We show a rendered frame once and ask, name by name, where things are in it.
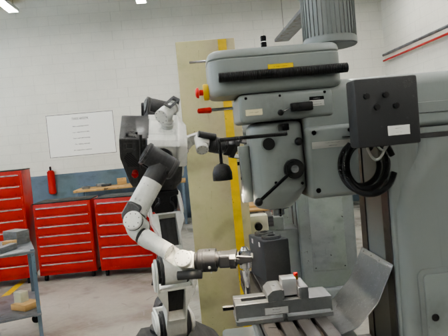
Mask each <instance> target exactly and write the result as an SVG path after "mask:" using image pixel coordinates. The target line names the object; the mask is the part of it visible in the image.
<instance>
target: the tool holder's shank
mask: <svg viewBox="0 0 448 336"><path fill-rule="evenodd" d="M242 272H243V279H244V288H245V294H251V284H250V269H243V270H242Z"/></svg>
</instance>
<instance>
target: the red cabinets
mask: <svg viewBox="0 0 448 336"><path fill-rule="evenodd" d="M133 193H134V192H128V193H113V194H105V195H102V196H100V197H98V195H89V196H81V197H68V198H60V199H46V200H43V201H40V202H37V203H34V204H33V194H32V187H31V176H30V168H26V169H12V170H4V171H0V241H3V231H7V230H11V229H29V236H30V240H31V242H32V245H33V247H34V250H35V263H36V270H37V272H38V270H40V276H45V281H48V280H49V275H60V274H67V273H80V272H87V271H92V276H95V275H96V272H95V271H97V270H98V269H101V270H102V271H105V274H106V276H108V275H109V274H110V272H109V270H117V269H134V268H144V267H151V264H152V263H153V260H154V259H157V256H158V255H157V254H155V253H154V252H152V251H150V250H147V249H145V248H143V247H142V246H140V245H138V244H137V243H136V241H134V240H132V238H130V236H129V235H128V234H127V231H126V228H125V226H124V224H123V219H122V216H121V214H122V212H123V210H124V208H125V206H126V204H127V202H129V200H130V198H131V196H132V195H133ZM25 278H27V282H28V283H31V282H30V275H29V264H28V257H27V254H24V255H17V256H12V257H4V258H0V281H9V280H15V279H25Z"/></svg>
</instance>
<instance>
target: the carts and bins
mask: <svg viewBox="0 0 448 336"><path fill-rule="evenodd" d="M24 254H27V257H28V264H29V275H30V282H31V291H28V290H18V291H16V292H13V295H6V296H2V297H0V324H1V323H6V322H10V321H16V320H20V319H26V318H29V317H32V321H33V322H34V323H38V324H39V335H40V336H44V334H43V323H42V316H41V315H42V312H41V302H40V298H39V287H38V281H37V270H36V263H35V250H34V247H33V245H32V242H31V240H30V236H29V229H11V230H7V231H3V241H0V258H4V257H12V256H17V255H24Z"/></svg>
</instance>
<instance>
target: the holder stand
mask: <svg viewBox="0 0 448 336"><path fill-rule="evenodd" d="M249 247H250V250H251V253H253V262H252V268H251V270H252V272H253V273H254V274H256V275H257V276H258V277H260V278H261V279H262V280H264V281H265V282H267V281H276V280H278V281H279V275H288V274H291V265H290V256H289V242H288V238H286V237H283V236H281V234H279V233H274V232H273V231H272V230H262V231H256V232H255V234H249Z"/></svg>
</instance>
